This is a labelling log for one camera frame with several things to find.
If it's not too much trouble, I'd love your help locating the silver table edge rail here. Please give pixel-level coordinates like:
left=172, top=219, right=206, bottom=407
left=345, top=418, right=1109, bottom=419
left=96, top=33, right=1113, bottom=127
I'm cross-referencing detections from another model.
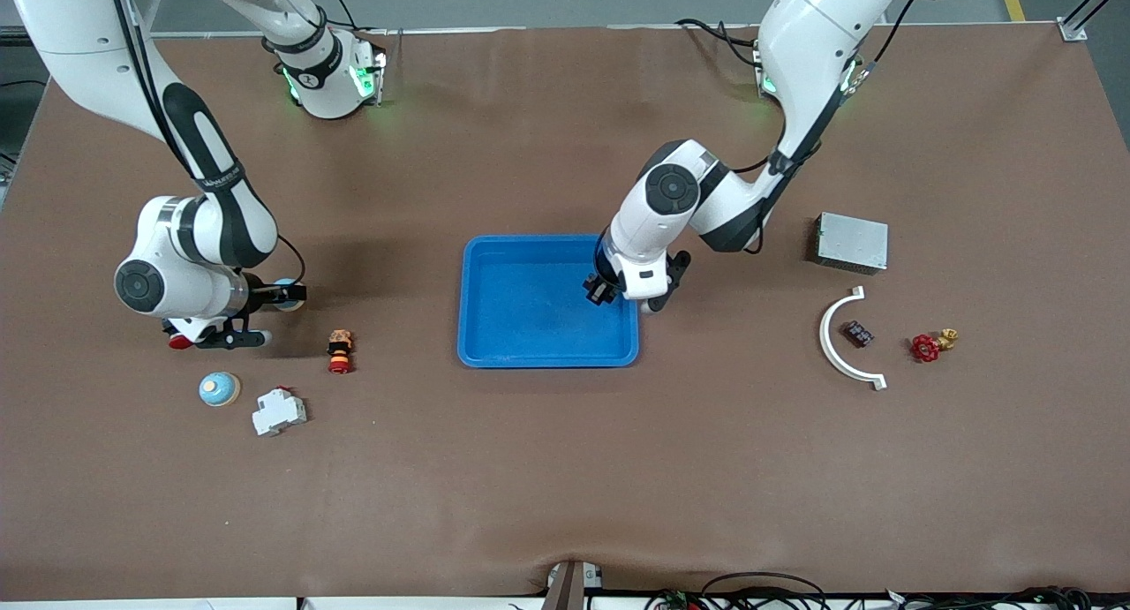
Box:
left=150, top=26, right=1060, bottom=39

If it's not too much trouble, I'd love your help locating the blue plastic tray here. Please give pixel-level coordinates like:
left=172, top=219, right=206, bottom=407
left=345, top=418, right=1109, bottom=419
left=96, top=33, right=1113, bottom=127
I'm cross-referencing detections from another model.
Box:
left=457, top=234, right=639, bottom=369

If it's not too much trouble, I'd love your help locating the black left arm base cable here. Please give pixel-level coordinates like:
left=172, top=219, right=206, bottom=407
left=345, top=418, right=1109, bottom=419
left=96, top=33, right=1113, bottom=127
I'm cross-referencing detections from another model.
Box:
left=675, top=17, right=762, bottom=68

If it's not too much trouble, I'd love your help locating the white circuit breaker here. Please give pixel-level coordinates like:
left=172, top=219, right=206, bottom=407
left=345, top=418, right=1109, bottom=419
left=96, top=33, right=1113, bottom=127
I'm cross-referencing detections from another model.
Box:
left=252, top=387, right=308, bottom=437

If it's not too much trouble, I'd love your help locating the camera mount post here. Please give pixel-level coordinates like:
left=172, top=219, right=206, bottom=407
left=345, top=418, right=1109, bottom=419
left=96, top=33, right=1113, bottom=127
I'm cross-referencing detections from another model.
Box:
left=543, top=561, right=603, bottom=610

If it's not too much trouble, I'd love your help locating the red handwheel brass valve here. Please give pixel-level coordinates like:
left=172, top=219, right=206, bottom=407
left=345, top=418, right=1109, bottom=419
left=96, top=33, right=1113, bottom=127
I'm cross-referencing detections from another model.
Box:
left=910, top=328, right=960, bottom=365

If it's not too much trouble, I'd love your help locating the grey metal power supply box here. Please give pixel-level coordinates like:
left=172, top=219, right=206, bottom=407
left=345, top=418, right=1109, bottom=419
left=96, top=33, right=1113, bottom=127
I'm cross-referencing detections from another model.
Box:
left=814, top=212, right=889, bottom=274

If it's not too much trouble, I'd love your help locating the black right arm base cable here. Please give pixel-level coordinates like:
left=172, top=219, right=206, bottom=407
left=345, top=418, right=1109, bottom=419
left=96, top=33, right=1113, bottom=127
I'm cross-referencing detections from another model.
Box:
left=327, top=0, right=389, bottom=35

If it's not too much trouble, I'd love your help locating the white curved plastic bracket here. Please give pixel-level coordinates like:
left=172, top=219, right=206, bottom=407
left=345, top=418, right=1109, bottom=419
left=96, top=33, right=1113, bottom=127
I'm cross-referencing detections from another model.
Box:
left=819, top=286, right=887, bottom=391

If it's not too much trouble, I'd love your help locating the aluminium frame profile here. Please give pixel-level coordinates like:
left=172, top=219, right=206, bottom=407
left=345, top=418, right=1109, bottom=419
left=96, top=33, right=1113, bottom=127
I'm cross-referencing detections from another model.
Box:
left=1059, top=0, right=1130, bottom=41

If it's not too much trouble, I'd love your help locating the black looped cable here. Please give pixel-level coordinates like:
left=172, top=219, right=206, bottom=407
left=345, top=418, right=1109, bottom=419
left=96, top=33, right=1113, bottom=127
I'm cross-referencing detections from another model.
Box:
left=702, top=572, right=828, bottom=610

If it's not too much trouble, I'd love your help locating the black arm base cable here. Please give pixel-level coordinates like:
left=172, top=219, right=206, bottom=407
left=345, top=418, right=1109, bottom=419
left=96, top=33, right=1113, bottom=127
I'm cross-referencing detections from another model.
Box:
left=675, top=17, right=762, bottom=68
left=327, top=0, right=389, bottom=35

